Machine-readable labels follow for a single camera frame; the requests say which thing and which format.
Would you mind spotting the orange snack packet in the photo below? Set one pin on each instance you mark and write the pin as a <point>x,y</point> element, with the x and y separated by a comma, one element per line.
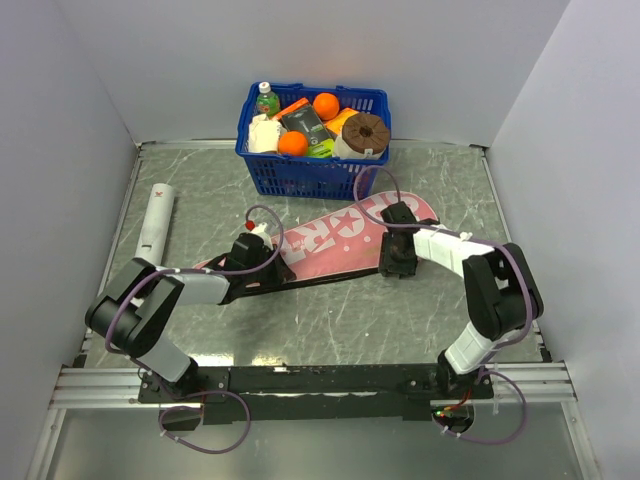
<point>335,125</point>

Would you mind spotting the orange fruit rear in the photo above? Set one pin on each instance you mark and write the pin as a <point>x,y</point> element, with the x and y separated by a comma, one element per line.
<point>326,106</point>

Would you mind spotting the orange fruit front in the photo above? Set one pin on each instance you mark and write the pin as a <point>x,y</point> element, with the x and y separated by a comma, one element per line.
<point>293,143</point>

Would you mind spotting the white crumpled paper bag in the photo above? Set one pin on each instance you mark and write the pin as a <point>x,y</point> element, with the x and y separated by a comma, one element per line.
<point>264,134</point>

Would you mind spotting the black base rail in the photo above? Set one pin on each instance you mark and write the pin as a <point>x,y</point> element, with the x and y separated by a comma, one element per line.
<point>268,393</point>

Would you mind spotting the aluminium mounting rail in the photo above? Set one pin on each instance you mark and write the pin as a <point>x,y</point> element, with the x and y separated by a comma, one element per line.
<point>96,389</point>

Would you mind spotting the orange fruit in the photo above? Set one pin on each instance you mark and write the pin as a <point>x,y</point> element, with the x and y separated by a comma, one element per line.
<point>326,106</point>
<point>293,143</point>

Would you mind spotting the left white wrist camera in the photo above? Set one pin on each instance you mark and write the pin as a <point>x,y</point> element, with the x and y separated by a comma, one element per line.
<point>260,230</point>

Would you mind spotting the orange carton box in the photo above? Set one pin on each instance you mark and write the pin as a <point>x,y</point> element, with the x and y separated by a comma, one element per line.
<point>291,108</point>

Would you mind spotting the blue plastic basket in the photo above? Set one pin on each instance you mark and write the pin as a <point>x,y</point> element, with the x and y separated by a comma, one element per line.
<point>295,176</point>

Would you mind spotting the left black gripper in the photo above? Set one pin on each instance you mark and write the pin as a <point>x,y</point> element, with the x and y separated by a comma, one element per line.
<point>282,273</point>

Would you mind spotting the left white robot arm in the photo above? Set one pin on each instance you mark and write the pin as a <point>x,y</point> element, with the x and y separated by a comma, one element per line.
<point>132,311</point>

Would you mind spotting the white shuttlecock tube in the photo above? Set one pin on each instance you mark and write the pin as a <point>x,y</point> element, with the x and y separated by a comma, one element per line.
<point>156,221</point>

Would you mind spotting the green drink bottle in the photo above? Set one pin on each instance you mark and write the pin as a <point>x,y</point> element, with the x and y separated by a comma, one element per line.
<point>267,102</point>

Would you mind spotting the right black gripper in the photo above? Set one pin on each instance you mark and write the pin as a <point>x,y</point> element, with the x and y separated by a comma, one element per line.
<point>386,262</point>

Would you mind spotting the pink racket cover bag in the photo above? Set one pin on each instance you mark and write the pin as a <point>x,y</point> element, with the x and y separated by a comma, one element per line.
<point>335,247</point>

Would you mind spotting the black green box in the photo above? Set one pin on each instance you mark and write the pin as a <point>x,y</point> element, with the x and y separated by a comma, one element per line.
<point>304,120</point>

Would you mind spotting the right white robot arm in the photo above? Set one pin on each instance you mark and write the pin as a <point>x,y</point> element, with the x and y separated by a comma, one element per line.
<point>501,294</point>

